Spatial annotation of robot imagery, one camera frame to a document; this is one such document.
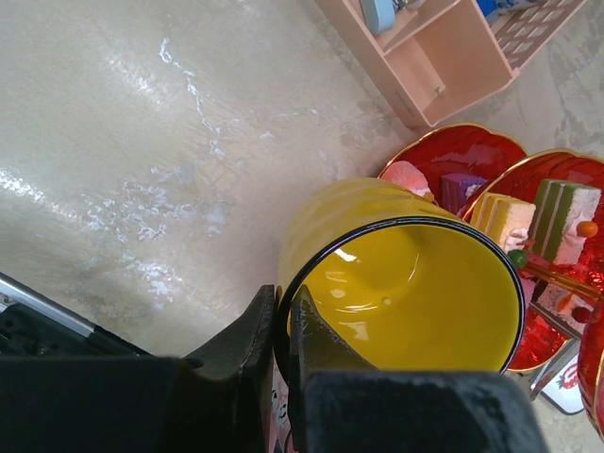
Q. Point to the green striped cake slice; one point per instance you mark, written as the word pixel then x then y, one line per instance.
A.
pixel 564 219

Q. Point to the red three-tier cake stand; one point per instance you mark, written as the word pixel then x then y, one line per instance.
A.
pixel 475 150

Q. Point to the pink peach pastry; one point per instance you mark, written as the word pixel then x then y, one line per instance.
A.
pixel 407 176

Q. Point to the peach desk file organizer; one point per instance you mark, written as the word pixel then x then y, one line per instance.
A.
pixel 444 57

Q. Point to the white strawberry enamel tray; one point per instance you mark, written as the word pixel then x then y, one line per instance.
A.
pixel 561 390

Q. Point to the purple striped cake slice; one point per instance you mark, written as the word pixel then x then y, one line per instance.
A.
pixel 456 189

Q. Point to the yellow mug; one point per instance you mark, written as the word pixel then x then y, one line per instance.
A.
pixel 406 284

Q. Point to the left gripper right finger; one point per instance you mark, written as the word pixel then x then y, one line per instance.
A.
pixel 339 403

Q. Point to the white tape dispenser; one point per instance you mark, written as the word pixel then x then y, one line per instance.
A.
pixel 379 15

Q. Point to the chocolate cake slice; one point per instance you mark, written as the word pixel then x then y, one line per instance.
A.
pixel 570 310

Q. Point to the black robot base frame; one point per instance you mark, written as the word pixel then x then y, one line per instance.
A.
pixel 33 325

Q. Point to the pink mug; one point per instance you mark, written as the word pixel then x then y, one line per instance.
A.
pixel 280 431

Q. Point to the yellow cake slice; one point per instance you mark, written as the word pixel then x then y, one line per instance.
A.
pixel 504 219

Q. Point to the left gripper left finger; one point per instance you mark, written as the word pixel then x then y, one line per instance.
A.
pixel 216 399

